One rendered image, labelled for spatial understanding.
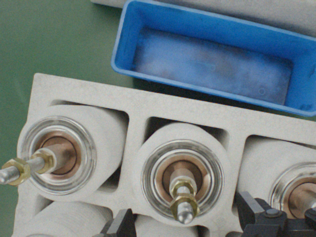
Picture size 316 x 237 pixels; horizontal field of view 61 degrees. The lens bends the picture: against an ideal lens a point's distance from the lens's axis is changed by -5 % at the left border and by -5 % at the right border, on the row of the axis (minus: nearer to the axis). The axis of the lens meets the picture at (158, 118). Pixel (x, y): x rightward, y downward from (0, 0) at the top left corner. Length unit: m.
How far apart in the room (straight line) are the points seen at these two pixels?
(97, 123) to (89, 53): 0.28
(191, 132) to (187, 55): 0.27
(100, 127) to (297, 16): 0.29
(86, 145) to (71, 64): 0.30
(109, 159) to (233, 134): 0.14
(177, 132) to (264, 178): 0.09
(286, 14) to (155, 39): 0.22
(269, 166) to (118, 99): 0.18
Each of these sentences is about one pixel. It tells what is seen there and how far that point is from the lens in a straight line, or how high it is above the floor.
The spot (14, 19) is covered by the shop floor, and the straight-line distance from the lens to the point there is 0.62.
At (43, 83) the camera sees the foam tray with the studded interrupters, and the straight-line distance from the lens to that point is 0.36.
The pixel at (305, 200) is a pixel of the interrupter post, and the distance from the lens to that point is 0.27.
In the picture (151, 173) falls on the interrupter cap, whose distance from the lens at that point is 0.26.
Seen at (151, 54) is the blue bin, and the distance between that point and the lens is 0.51.
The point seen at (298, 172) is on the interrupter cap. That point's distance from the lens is 0.28.
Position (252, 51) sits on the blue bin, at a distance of 0.53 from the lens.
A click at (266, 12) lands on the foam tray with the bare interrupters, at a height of 0.12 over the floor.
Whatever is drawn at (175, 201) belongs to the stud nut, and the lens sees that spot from 0.18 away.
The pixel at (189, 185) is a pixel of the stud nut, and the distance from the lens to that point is 0.22.
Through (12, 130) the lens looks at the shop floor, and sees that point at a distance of 0.59.
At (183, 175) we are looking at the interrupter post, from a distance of 0.23.
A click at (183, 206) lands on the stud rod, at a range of 0.18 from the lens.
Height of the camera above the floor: 0.50
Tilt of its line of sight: 86 degrees down
